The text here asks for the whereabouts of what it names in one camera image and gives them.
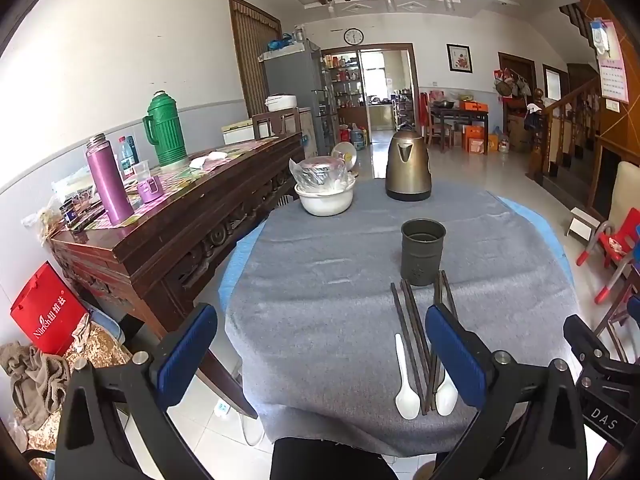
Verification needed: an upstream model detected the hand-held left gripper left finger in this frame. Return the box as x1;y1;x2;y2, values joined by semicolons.
55;303;219;480

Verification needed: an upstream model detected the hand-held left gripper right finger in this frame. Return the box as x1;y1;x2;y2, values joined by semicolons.
425;304;586;480

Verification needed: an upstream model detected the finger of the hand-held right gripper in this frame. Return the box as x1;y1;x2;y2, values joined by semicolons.
563;315;610;362

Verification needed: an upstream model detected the white plastic spoon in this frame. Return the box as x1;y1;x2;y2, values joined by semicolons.
394;333;421;420
434;369;459;416

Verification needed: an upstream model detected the grey metal utensil holder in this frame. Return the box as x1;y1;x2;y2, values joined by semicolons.
400;218;447;288

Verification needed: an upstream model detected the brown speckled sack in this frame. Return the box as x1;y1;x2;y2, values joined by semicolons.
27;317;133;461

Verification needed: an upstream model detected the carved wooden sideboard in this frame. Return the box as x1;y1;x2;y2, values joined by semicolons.
50;132;307;419

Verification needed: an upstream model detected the white step stool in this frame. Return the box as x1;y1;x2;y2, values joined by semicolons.
565;207;609;241

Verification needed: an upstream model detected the grey tablecloth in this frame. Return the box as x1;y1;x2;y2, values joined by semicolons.
224;177;581;457

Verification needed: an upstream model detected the red paper bag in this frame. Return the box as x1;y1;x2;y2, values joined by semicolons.
10;261;90;357

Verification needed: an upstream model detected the beige upholstered chair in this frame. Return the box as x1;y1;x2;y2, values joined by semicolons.
599;160;640;233

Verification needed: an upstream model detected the brown rag cloth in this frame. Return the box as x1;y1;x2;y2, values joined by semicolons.
0;342;72;432

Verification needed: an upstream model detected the person's black clothing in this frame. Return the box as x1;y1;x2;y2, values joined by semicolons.
270;437;401;480

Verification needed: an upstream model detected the colourful patterned table mat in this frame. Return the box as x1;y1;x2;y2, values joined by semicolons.
85;135;287;233

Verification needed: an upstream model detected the purple thermos flask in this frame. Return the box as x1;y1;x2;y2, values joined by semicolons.
85;134;134;226

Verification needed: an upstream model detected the white crumpled tissue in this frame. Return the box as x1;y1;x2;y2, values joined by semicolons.
189;151;229;170

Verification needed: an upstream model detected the bronze electric kettle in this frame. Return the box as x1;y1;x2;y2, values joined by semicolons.
385;125;433;203

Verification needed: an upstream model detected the green label water bottle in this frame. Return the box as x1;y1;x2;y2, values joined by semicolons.
117;136;139;179

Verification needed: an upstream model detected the wooden staircase railing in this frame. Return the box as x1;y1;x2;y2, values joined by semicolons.
525;77;604;184

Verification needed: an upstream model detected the tall orange box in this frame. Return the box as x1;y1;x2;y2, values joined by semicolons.
465;125;487;155

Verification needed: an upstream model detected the green thermos jug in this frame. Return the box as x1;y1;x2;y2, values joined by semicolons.
142;91;189;167

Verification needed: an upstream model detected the white chest cabinet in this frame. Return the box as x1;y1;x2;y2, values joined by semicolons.
221;119;256;146

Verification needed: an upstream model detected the white electric fan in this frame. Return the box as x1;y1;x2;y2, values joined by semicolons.
331;141;359;177

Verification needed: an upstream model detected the dark wooden side table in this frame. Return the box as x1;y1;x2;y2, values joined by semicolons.
427;105;489;154

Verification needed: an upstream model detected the wooden chair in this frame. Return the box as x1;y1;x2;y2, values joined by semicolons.
251;107;304;141

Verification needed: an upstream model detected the white rice cooker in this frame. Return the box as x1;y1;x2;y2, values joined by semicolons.
265;94;299;113

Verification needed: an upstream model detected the grey refrigerator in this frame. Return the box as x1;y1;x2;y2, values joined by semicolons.
263;42;339;159

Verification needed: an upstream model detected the brown window curtain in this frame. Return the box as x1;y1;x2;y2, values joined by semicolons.
228;0;283;119

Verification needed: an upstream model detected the wall calendar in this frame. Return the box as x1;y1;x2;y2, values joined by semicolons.
597;57;630;104

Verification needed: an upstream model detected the framed wall picture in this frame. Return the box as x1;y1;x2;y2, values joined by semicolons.
446;43;473;74

